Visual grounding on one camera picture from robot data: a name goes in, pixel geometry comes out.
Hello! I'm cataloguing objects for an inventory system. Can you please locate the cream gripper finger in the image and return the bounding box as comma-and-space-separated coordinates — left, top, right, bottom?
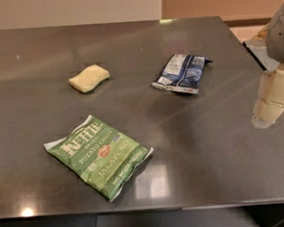
251, 63, 284, 129

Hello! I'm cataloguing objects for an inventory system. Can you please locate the blue chip bag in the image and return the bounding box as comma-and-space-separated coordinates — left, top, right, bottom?
152, 54, 211, 94

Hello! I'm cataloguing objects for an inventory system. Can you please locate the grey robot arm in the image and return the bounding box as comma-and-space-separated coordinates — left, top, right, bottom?
251, 3, 284, 129

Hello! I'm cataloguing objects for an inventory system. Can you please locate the green jalapeno chip bag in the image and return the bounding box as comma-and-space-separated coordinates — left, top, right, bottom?
43, 115, 154, 201

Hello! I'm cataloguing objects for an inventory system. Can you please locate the yellow sponge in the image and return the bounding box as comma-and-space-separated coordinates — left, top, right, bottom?
68, 64, 110, 94

